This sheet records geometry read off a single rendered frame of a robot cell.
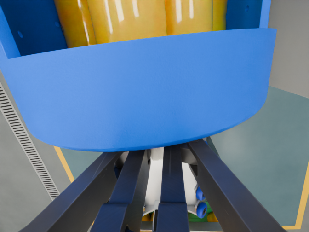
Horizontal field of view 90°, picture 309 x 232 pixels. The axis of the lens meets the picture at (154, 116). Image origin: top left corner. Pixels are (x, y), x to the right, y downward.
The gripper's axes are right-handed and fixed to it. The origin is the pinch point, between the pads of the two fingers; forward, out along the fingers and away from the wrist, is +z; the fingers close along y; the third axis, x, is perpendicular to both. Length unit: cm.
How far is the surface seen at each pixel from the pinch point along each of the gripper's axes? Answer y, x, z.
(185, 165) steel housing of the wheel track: 4.0, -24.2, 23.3
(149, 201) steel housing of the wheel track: -9.0, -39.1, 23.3
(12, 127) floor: -165, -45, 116
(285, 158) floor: 103, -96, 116
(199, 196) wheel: 7.2, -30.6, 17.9
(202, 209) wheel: 8.0, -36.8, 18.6
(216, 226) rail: 13, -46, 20
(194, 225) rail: 6, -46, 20
